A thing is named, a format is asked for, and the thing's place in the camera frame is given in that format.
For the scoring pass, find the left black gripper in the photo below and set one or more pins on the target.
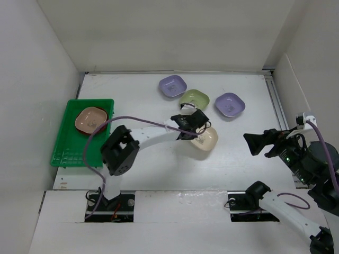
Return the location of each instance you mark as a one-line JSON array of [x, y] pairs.
[[191, 137]]

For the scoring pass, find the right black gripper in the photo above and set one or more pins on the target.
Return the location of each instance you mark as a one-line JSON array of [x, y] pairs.
[[256, 142]]

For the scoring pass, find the cream square dish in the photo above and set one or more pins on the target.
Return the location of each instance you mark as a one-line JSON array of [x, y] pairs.
[[207, 140]]

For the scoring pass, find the green square dish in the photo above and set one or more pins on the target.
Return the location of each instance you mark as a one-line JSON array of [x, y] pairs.
[[195, 97]]

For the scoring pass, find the brown square dish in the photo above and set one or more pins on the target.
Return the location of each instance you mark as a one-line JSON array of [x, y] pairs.
[[91, 120]]

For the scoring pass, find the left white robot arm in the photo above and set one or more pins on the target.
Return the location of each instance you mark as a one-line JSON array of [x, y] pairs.
[[120, 150]]

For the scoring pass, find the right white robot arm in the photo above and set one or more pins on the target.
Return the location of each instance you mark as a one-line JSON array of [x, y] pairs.
[[315, 165]]

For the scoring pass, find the green plastic bin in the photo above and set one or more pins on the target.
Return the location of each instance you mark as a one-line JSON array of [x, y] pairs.
[[70, 142]]

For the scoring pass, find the upper left purple square dish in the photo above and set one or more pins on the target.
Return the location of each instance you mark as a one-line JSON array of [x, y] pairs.
[[172, 86]]

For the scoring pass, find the purple square dish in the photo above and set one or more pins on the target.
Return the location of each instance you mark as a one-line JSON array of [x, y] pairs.
[[172, 86], [230, 104]]

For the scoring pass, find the right purple square dish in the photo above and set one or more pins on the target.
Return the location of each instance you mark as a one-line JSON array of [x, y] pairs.
[[230, 104]]

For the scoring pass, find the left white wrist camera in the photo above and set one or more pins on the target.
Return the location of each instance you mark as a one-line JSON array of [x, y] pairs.
[[187, 107]]

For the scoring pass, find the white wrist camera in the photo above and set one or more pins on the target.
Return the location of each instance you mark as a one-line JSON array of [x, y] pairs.
[[187, 107], [305, 121]]

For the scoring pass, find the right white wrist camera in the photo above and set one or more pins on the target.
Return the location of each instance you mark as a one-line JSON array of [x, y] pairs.
[[305, 121]]

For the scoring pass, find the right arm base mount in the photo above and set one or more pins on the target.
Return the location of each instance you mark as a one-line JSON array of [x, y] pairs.
[[242, 210]]

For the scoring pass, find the right aluminium frame rail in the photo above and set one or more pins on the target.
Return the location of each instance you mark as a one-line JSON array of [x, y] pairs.
[[277, 118]]

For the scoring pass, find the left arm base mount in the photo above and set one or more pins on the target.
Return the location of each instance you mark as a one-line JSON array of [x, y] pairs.
[[120, 210]]

